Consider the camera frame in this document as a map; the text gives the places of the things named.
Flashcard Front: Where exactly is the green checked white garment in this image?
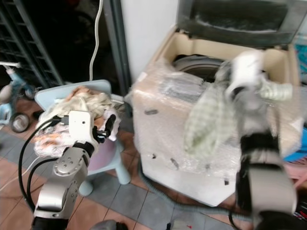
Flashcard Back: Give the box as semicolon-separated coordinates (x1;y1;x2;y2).
183;59;294;162

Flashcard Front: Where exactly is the dark grey washer lid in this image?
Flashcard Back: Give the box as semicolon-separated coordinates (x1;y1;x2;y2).
177;0;307;49

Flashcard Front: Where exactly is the pale water inlet hose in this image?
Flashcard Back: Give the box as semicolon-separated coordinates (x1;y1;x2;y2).
89;0;105;81

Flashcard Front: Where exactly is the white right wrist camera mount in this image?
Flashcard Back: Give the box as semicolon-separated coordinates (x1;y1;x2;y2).
225;50;267;97

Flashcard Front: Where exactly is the patterned clothes pile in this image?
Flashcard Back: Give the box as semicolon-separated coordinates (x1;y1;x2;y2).
35;85;119;157

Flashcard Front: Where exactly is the white bubble-wrapped washing machine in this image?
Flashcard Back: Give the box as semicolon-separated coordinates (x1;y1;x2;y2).
129;0;307;207

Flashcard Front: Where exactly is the light blue plastic chair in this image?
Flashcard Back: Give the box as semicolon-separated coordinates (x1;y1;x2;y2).
34;79;131;197

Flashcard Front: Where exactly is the black metal grid gate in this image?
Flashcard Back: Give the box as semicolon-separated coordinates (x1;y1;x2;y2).
0;0;49;90

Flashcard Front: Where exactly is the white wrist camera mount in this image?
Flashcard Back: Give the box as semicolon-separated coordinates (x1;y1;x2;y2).
67;110;96;147
225;50;267;97

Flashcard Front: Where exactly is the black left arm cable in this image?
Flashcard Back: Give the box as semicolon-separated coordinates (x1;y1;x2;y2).
18;117;71;212

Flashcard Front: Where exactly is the blue plastic basin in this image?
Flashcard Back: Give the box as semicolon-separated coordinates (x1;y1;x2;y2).
283;114;307;162

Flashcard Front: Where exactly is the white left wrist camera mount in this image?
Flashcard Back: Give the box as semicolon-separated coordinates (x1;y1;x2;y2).
67;110;96;147

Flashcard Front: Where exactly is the light blue child tricycle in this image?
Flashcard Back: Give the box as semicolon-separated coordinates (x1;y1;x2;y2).
0;61;32;134

